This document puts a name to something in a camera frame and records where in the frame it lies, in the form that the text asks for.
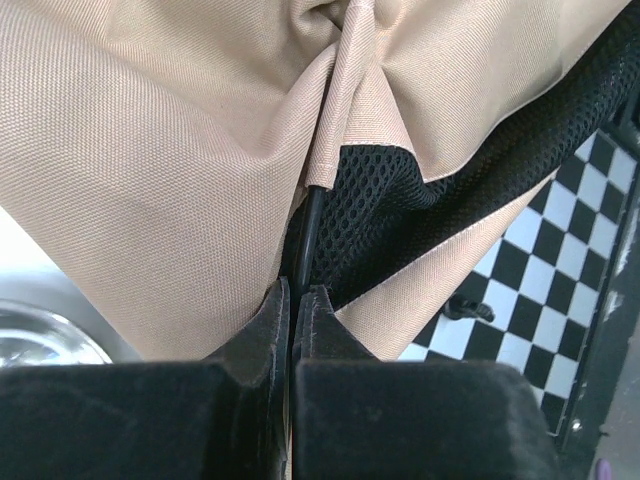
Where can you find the black chess piece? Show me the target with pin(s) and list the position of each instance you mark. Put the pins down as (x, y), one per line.
(459, 307)

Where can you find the black white chessboard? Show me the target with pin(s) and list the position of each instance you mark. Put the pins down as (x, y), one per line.
(543, 279)

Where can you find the beige fabric pet tent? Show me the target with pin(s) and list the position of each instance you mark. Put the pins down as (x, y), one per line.
(156, 150)

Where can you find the black tent pole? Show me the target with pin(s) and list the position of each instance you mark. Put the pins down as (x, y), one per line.
(308, 236)

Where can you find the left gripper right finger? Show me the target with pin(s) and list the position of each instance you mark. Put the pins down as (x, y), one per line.
(356, 417)

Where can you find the steel pet bowl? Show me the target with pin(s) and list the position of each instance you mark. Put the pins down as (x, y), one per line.
(32, 336)

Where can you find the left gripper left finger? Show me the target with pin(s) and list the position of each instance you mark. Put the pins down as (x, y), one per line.
(222, 417)

